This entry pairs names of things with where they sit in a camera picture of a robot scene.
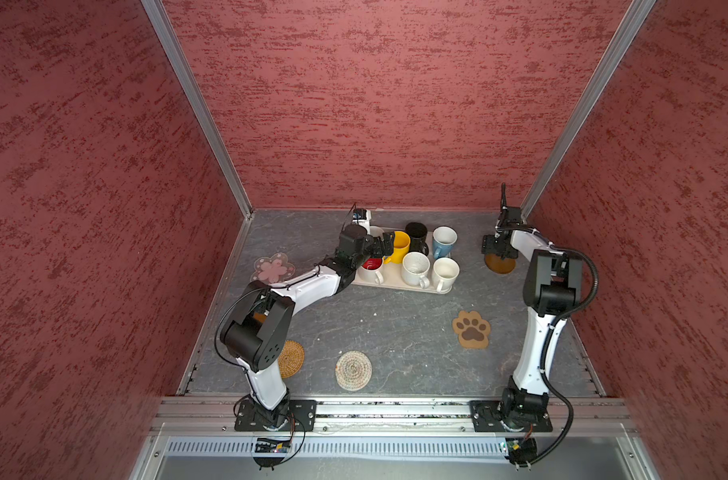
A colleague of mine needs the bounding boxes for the beige serving tray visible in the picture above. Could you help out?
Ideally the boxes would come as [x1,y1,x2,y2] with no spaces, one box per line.
[353,228,440,294]

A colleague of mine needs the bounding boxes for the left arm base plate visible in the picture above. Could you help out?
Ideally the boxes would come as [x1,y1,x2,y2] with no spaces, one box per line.
[234,397,318,432]

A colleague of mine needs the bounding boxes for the light blue mug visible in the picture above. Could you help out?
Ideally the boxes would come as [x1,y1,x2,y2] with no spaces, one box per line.
[432,226,458,260]

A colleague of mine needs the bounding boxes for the yellow mug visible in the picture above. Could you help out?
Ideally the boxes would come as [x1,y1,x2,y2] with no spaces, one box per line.
[384,231,411,264]

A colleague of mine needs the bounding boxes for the pink flower coaster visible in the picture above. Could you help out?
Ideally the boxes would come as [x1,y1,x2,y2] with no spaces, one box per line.
[250,252,296,284]

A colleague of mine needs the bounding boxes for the white mug red inside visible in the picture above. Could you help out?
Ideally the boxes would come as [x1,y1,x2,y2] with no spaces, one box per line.
[358,258,384,285]

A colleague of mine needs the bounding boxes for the white mug right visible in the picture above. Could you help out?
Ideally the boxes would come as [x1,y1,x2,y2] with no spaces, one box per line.
[431,257,460,294]

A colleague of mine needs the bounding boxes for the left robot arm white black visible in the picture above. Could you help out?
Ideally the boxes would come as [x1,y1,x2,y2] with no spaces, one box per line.
[214,223,395,430]

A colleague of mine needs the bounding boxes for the brown woven rattan coaster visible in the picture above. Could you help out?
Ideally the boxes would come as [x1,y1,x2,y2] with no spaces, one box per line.
[278,340,305,379]

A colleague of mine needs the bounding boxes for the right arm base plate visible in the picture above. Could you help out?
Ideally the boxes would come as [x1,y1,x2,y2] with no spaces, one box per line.
[469,400,553,434]

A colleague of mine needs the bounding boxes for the brown round wooden coaster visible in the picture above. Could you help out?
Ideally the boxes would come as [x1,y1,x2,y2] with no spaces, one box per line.
[484,254,516,275]

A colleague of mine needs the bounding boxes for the beige woven spiral coaster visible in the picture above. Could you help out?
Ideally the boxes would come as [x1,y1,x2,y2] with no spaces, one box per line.
[335,351,372,392]

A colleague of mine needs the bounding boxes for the black mug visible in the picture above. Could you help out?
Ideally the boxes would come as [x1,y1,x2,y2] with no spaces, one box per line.
[404,222,429,256]

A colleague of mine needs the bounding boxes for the brown paw coaster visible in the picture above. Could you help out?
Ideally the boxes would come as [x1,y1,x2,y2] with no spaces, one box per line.
[452,310,490,350]

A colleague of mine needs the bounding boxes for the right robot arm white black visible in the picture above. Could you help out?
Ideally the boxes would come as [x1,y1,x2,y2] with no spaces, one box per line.
[482,224,599,432]

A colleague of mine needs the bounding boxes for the aluminium mounting rail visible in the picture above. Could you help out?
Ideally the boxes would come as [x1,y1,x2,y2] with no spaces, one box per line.
[150,396,639,438]

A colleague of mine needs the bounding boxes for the white mug centre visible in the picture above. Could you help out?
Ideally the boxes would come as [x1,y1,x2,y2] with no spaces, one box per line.
[401,252,431,290]

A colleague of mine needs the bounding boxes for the white mug purple band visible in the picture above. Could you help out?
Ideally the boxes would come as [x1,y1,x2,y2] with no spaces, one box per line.
[369,226,384,238]

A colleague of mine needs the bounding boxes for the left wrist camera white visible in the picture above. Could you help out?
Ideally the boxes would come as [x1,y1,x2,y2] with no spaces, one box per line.
[351,204,372,229]

